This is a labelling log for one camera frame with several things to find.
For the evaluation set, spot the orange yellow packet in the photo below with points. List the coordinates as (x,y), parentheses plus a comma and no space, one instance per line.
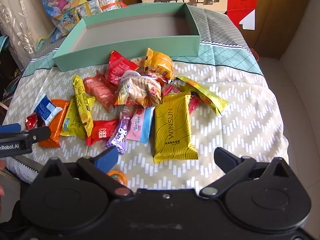
(158,62)

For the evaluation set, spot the embossed white curtain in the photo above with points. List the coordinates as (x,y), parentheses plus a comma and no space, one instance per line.
(20,25)

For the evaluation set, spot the person's left hand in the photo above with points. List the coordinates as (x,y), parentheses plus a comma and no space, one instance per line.
(1,165)

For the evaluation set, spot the teal cloth bag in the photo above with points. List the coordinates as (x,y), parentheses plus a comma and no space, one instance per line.
(3,45)

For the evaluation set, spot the blue foil packet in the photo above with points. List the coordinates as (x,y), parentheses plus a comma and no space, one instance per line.
(57,36)

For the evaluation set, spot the large yellow packet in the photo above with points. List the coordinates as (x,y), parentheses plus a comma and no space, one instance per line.
(172,127)

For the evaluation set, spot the patterned bed cover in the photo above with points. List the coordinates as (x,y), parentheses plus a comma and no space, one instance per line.
(237,130)

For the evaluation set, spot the purple cartoon packet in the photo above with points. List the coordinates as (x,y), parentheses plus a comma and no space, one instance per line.
(120,135)

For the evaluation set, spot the blue white packet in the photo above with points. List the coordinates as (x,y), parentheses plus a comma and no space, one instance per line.
(47,110)

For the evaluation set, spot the yellow wafer packet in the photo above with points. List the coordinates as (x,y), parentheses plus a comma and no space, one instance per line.
(71,121)

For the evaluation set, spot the wooden cabinet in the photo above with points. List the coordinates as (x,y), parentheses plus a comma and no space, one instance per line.
(275,20)

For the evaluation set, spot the red packet white letters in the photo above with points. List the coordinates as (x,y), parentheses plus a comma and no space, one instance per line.
(102,131)

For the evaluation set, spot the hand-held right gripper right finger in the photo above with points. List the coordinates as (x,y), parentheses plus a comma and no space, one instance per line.
(225,158)

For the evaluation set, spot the salmon red packet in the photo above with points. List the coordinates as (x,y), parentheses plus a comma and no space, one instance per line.
(98,90)

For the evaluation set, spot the clear biscuit packet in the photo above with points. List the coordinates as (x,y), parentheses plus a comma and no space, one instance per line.
(140,90)

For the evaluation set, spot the white yellow-edged packet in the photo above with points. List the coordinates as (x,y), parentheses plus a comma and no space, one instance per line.
(82,9)
(95,6)

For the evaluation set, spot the puffy red packet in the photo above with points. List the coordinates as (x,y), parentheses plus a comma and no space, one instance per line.
(120,67)

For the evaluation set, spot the green yellow long packet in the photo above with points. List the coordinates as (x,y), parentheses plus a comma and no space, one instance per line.
(202,93)

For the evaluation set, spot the small pink candy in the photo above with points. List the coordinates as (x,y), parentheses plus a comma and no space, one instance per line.
(193,105)

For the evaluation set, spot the yellow cartoon packet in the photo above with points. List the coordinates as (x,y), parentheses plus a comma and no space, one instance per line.
(66,21)

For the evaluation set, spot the green cardboard box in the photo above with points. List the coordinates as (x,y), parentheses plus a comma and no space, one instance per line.
(125,27)

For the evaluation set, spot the silver orange-striped packet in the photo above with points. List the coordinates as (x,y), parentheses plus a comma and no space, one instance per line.
(112,1)

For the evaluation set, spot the small red candy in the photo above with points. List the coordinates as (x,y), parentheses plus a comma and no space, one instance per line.
(31,122)

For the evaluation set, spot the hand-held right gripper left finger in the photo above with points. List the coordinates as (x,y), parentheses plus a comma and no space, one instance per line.
(107,158)

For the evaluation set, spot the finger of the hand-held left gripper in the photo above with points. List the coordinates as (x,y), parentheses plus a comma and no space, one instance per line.
(10,128)
(40,133)

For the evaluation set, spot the orange jelly cup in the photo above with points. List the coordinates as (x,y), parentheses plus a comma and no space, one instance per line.
(118,177)

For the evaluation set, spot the yellow stick packet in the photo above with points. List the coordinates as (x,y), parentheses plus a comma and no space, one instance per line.
(80,95)

